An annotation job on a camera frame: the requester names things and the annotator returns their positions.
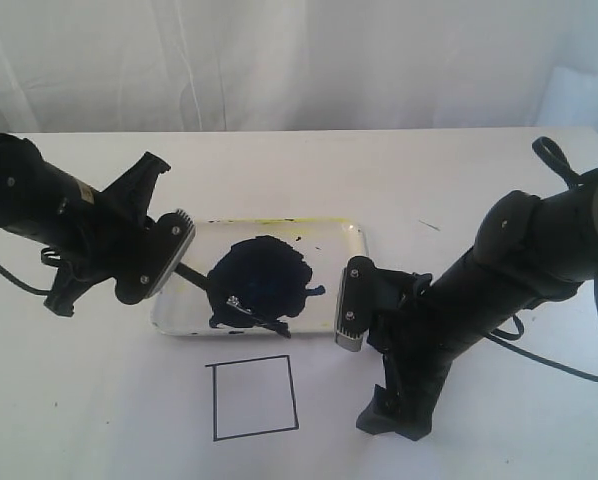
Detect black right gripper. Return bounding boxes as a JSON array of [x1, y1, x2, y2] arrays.
[[356, 269, 450, 441]]

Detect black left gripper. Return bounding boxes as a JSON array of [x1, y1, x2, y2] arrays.
[[43, 152, 170, 316]]

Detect black paintbrush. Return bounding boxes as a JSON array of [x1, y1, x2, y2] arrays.
[[174, 262, 291, 339]]

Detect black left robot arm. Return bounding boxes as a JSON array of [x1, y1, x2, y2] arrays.
[[0, 133, 170, 317]]

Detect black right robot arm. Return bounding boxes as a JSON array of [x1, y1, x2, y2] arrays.
[[337, 168, 598, 440]]

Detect white paint tray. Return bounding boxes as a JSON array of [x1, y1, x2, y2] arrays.
[[151, 218, 368, 336]]

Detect white backdrop curtain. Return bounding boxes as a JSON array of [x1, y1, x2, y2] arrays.
[[0, 1, 598, 133]]

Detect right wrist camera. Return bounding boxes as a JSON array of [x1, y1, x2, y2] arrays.
[[335, 256, 378, 352]]

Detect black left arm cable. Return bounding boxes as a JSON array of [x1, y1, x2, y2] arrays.
[[0, 249, 50, 296]]

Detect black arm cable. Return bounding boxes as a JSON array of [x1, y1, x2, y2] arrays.
[[0, 249, 50, 296], [483, 259, 598, 389]]

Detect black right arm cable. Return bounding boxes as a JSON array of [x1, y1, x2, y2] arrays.
[[483, 259, 598, 389]]

